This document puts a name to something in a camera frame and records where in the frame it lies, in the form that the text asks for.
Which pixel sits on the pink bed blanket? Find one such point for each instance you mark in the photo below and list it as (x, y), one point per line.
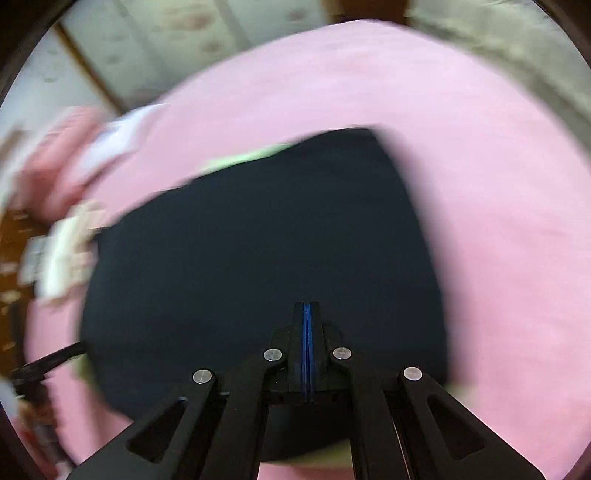
(485, 184)

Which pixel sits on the white folded towel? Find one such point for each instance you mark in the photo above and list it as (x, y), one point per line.
(64, 258)

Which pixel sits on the beige curtain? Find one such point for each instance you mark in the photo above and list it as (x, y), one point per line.
(508, 46)

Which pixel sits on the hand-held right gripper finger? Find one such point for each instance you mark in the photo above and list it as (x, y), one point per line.
(312, 350)
(302, 350)

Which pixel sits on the white floral wardrobe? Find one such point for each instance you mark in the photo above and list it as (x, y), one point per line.
(138, 46)

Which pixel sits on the white pillow with blue print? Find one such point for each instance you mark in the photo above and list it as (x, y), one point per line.
(120, 134)

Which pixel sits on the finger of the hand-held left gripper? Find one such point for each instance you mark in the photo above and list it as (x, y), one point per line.
(51, 359)

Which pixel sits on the pink folded clothing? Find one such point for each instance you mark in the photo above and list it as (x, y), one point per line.
(55, 157)

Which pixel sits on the light green and black hooded jacket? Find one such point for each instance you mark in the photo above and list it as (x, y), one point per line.
(254, 230)

